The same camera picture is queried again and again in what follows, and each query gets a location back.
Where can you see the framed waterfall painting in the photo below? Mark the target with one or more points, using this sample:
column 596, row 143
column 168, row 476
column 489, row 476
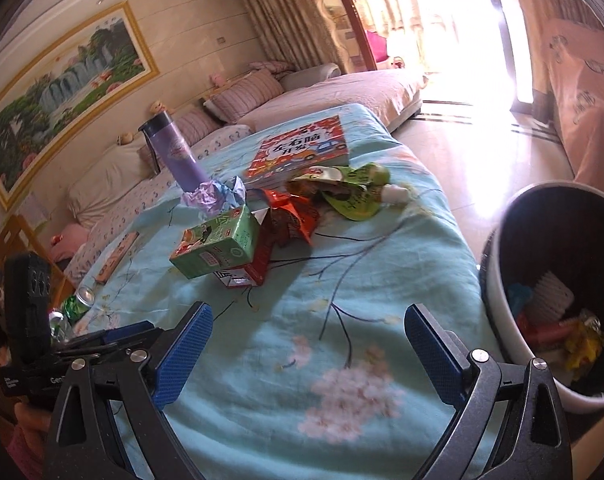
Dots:
column 62, row 95

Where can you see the wooden chair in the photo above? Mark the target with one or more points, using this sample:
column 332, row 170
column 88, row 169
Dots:
column 27, row 237

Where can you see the beige patterned curtain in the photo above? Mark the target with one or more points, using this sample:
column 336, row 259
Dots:
column 287, row 10
column 546, row 5

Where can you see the purple water bottle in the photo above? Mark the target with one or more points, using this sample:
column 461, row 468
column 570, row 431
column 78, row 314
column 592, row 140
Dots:
column 177, row 155

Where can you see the red snack packet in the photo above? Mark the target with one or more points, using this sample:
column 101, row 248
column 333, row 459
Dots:
column 539, row 334

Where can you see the cream pillow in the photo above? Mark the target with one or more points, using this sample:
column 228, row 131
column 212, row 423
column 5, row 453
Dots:
column 107, row 185

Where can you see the orange snack wrapper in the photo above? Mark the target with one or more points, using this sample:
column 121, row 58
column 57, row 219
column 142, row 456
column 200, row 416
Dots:
column 287, row 217

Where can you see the colourful children's book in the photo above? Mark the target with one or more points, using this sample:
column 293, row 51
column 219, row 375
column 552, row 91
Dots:
column 297, row 147

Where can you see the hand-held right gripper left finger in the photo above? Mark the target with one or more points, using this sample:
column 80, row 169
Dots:
column 182, row 355

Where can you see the green drink carton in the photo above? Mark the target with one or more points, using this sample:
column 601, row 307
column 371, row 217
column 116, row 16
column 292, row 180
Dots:
column 217, row 242

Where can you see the crumpled purple paper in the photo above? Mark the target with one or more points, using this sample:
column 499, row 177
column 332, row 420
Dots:
column 212, row 197

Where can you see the floral blue tablecloth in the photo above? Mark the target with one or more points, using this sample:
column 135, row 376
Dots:
column 292, row 310

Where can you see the checked pink pillow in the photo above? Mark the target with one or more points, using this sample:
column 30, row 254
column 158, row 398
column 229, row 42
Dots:
column 272, row 69

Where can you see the magenta chair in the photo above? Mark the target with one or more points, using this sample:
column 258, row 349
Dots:
column 377, row 46

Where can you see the large striped pillow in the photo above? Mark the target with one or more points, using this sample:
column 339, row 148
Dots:
column 244, row 95

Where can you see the large pink plush toy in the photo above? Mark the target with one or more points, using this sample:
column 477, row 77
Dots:
column 69, row 240

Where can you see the yellow snack wrapper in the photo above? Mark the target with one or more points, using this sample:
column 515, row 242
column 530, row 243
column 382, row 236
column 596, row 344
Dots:
column 586, row 345

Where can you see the person's left hand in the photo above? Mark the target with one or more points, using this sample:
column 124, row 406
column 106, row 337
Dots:
column 32, row 417

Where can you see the blue candy wrapper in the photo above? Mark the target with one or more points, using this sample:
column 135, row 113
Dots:
column 520, row 297

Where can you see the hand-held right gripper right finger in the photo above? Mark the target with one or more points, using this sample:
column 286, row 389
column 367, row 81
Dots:
column 431, row 355

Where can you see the white round trash bin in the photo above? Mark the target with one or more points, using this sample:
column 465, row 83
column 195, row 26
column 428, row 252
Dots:
column 531, row 240

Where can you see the white plush bear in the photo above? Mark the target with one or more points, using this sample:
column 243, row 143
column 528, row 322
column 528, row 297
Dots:
column 158, row 107

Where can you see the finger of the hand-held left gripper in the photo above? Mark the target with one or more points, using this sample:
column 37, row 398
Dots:
column 132, row 332
column 79, row 342

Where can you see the heart print furniture cover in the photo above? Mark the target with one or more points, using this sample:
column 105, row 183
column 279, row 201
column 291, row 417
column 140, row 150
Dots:
column 586, row 105

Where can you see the white foam fruit net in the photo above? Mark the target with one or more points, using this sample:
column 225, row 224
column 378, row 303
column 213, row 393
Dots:
column 549, row 300

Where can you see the small brown plush toy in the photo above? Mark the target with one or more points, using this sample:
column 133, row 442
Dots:
column 125, row 138

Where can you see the small pink plush toy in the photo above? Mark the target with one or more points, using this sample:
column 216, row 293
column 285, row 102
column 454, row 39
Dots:
column 216, row 79

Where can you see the green spout pouch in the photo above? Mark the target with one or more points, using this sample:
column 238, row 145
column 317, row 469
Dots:
column 364, row 192

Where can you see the sheer balcony curtain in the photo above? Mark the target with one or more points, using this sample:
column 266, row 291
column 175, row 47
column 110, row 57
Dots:
column 411, row 5

